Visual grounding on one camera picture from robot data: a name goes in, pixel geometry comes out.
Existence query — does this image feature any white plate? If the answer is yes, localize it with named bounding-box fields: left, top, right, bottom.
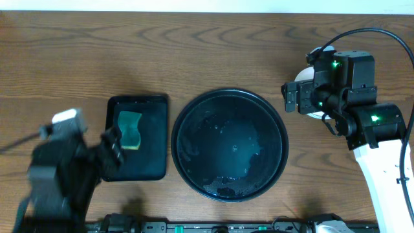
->
left=294, top=45, right=334, bottom=120

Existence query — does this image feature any green yellow sponge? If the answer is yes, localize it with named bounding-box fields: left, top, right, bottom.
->
left=117, top=111, right=142, bottom=150

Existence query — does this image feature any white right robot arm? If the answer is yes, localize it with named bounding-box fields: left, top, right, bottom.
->
left=281, top=79, right=413, bottom=232

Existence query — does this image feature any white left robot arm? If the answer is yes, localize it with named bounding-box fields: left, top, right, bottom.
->
left=14, top=125, right=124, bottom=232

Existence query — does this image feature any black rectangular tray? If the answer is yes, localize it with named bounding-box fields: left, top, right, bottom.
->
left=105, top=95, right=168, bottom=182

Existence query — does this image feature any black round tray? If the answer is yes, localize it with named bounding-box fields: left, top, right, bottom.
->
left=171, top=89, right=289, bottom=203

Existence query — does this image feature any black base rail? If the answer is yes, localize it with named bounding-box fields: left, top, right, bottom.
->
left=83, top=214, right=380, bottom=233

